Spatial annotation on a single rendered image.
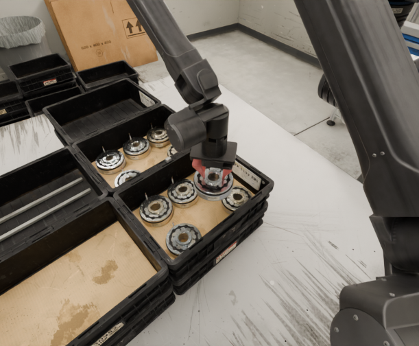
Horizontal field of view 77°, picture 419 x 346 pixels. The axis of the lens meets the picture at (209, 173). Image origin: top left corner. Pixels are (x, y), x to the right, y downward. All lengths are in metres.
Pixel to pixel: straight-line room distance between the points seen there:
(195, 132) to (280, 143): 0.87
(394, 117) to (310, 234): 0.82
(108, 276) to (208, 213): 0.34
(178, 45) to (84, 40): 3.07
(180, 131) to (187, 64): 0.13
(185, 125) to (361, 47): 0.33
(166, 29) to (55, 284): 0.68
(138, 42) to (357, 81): 3.58
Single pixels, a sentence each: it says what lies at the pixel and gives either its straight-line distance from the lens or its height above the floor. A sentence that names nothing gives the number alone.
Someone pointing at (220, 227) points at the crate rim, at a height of 0.93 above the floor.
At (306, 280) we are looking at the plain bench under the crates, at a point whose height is 0.70.
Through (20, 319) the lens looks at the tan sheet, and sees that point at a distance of 0.86.
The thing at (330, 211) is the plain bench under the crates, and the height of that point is 0.70.
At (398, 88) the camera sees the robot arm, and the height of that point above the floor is 1.43.
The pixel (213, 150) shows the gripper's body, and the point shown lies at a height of 1.16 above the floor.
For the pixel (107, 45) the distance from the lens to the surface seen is 3.65.
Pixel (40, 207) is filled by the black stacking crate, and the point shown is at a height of 0.83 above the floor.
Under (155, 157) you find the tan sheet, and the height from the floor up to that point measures 0.83.
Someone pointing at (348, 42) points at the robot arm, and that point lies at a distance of 0.25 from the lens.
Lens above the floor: 1.53
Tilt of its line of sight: 47 degrees down
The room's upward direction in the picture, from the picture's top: straight up
